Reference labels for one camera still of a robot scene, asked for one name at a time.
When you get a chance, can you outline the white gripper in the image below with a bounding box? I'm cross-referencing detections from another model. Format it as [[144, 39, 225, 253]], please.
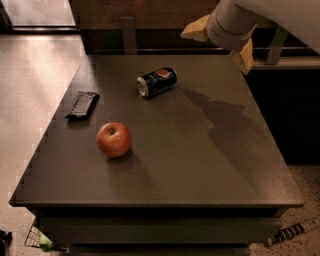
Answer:
[[181, 0, 259, 75]]

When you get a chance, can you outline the blue pepsi can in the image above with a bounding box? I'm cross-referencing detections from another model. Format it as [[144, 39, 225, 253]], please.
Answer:
[[137, 67, 177, 98]]

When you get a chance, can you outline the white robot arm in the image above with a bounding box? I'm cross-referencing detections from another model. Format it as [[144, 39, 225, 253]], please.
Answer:
[[181, 0, 320, 74]]

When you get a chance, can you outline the dark grey table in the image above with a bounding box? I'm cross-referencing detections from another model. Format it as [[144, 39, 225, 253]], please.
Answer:
[[10, 55, 303, 256]]

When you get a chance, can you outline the red apple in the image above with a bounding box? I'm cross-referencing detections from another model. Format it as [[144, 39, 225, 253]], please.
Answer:
[[96, 122, 131, 158]]

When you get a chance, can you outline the black snack bar wrapper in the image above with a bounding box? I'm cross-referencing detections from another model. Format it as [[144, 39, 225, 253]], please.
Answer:
[[65, 91, 100, 120]]

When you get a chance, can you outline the black white striped stick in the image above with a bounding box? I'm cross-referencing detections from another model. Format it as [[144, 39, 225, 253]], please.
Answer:
[[265, 216, 320, 247]]

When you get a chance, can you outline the black object at floor edge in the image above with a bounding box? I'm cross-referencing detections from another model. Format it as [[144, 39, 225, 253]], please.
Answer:
[[0, 230, 12, 256]]

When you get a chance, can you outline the wire basket with green item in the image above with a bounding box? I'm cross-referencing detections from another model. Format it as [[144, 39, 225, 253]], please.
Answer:
[[24, 225, 54, 252]]

